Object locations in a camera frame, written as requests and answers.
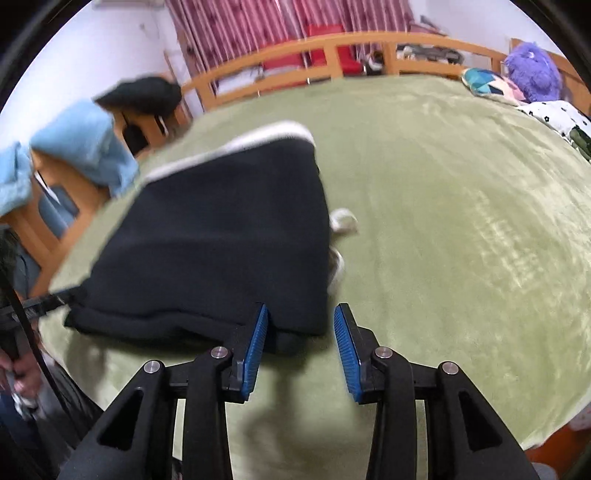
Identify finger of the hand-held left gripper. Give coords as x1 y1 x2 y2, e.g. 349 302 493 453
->
0 285 89 328

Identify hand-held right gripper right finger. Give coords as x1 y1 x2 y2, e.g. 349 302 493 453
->
334 303 541 480

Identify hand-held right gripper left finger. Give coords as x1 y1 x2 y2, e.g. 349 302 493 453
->
58 303 270 480

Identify black pants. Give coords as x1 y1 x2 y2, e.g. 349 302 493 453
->
64 121 359 356

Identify person's left hand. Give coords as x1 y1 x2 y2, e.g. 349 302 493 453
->
0 352 43 412

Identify person's dark clothing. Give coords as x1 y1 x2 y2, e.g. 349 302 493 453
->
0 360 105 480

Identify light blue fleece garment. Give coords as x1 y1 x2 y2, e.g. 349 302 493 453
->
0 142 36 219
30 100 140 198

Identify green fleece blanket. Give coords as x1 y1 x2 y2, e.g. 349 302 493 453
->
39 74 591 480

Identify black garment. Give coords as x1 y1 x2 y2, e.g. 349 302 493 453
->
93 76 184 121

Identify red storage box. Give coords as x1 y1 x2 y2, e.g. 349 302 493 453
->
261 24 363 77

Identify teal patterned pillow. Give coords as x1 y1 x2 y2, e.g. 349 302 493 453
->
462 68 528 105

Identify white dotted bedding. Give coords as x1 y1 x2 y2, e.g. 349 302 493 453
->
514 99 591 163

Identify pink curtain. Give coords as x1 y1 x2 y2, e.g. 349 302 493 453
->
165 0 413 71

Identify purple plush toy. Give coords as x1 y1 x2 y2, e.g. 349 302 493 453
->
503 41 565 103

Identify black cable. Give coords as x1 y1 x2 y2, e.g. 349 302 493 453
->
0 258 66 418

